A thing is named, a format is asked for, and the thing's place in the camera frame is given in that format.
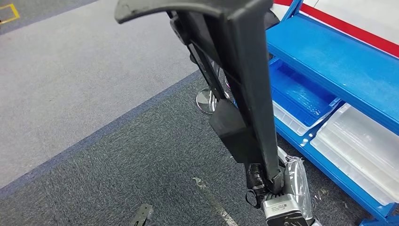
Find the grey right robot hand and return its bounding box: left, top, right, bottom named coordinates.
left=244, top=146, right=312, bottom=219

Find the white ribbed plastic bin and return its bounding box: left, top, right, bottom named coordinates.
left=272, top=99, right=342, bottom=137

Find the black plastic frame part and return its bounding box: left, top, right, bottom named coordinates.
left=113, top=0, right=286, bottom=194

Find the chrome stanchion post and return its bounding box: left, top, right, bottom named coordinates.
left=195, top=61, right=231, bottom=114

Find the yellow floor tape square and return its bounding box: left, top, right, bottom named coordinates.
left=0, top=3, right=21, bottom=25

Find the worn clear floor tape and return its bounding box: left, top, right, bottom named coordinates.
left=192, top=177, right=240, bottom=226

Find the translucent plastic bin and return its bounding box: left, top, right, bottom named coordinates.
left=316, top=103, right=399, bottom=188
left=310, top=136, right=399, bottom=207

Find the blue metal shelf rack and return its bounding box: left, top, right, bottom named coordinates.
left=266, top=0, right=399, bottom=226

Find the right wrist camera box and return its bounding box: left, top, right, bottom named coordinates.
left=263, top=194, right=308, bottom=226

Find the blue plastic bin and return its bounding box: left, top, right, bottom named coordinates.
left=269, top=57, right=342, bottom=129

